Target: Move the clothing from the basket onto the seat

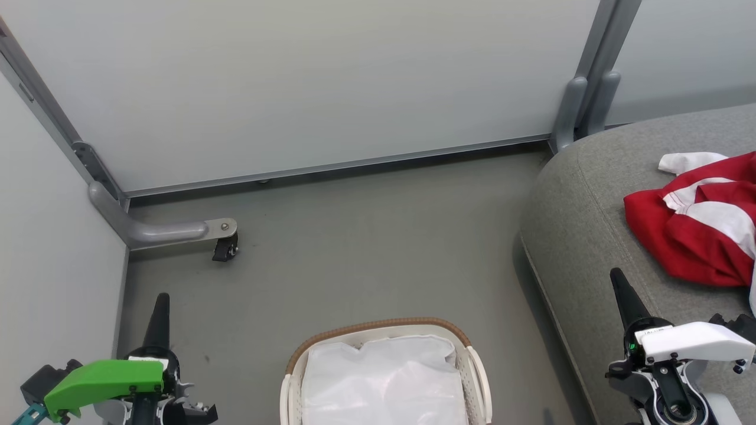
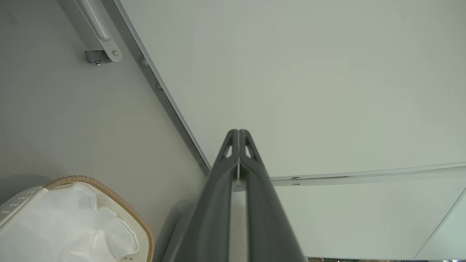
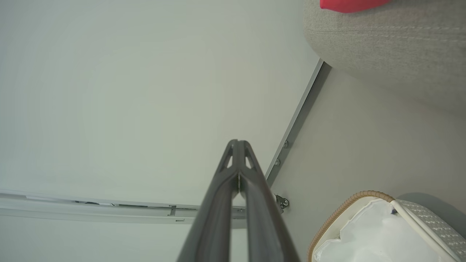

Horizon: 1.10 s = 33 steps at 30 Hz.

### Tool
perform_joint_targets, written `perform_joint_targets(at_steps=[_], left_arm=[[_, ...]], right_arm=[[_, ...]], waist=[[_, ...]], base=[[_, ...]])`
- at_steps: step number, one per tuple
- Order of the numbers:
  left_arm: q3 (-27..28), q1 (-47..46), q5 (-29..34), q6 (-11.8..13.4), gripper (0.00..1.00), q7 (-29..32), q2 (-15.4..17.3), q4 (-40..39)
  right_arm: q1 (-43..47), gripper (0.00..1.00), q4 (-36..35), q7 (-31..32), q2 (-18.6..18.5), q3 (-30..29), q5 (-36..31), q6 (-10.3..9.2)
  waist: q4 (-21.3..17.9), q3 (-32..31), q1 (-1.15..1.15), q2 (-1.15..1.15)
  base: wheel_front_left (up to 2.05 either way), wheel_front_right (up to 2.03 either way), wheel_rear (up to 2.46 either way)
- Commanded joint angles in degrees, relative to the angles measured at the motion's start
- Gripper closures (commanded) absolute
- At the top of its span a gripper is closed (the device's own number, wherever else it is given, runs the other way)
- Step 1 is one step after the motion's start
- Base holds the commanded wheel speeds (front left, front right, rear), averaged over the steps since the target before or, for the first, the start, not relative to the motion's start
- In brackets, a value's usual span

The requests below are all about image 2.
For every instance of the black caster wheel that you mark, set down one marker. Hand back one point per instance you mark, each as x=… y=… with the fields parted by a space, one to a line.
x=96 y=56

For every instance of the white mesh basket liner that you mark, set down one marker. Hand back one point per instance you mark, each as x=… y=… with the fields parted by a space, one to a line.
x=65 y=225

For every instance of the aluminium partition bottom rail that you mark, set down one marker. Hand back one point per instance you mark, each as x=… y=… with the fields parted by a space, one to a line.
x=160 y=91

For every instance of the grey fabric sofa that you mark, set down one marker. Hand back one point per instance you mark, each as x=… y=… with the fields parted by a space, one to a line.
x=238 y=225

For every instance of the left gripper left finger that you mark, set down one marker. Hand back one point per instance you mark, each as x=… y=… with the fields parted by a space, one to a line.
x=211 y=211

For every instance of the grey partition support leg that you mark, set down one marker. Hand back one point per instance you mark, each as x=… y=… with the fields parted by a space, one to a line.
x=96 y=22

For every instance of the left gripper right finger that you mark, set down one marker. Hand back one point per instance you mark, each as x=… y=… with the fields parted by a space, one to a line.
x=265 y=218

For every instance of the white laundry basket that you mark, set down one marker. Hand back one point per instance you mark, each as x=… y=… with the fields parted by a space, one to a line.
x=120 y=203

